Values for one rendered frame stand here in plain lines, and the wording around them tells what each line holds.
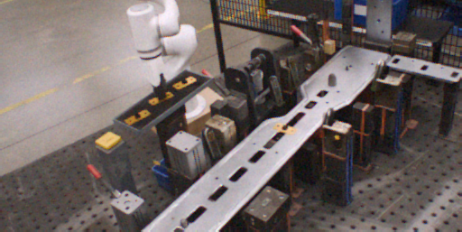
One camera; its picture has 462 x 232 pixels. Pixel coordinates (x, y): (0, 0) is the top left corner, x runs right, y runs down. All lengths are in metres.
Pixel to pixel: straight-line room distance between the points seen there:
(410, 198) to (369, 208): 0.16
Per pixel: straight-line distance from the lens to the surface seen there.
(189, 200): 1.54
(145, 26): 1.56
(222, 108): 1.75
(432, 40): 2.28
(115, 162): 1.61
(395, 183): 2.00
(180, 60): 2.11
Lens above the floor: 2.07
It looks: 34 degrees down
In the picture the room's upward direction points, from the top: 8 degrees counter-clockwise
